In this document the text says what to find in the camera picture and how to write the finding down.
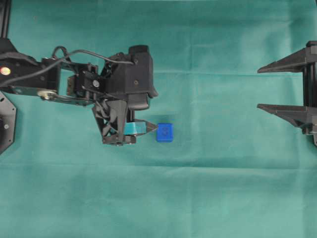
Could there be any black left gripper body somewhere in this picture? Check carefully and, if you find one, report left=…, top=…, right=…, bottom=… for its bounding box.
left=92, top=100, right=136, bottom=146

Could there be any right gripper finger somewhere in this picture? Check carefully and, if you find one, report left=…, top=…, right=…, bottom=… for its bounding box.
left=257, top=48, right=307, bottom=73
left=257, top=104, right=317, bottom=135

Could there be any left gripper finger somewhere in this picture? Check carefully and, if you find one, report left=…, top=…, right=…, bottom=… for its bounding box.
left=124, top=120, right=158, bottom=136

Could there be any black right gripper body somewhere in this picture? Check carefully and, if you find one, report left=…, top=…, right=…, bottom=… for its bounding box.
left=303, top=41, right=317, bottom=146

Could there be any blue cube block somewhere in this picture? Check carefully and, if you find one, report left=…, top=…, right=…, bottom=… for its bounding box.
left=156, top=123, right=174, bottom=143

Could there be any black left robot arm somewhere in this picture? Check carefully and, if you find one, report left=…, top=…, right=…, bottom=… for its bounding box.
left=0, top=38, right=158, bottom=146

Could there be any green table cloth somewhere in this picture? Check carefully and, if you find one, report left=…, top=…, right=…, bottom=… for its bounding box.
left=0, top=0, right=317, bottom=238

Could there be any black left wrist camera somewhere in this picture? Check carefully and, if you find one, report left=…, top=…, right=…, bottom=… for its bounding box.
left=101, top=45, right=158, bottom=111

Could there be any black aluminium frame post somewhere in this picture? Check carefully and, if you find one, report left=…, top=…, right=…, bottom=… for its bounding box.
left=0, top=0, right=11, bottom=38

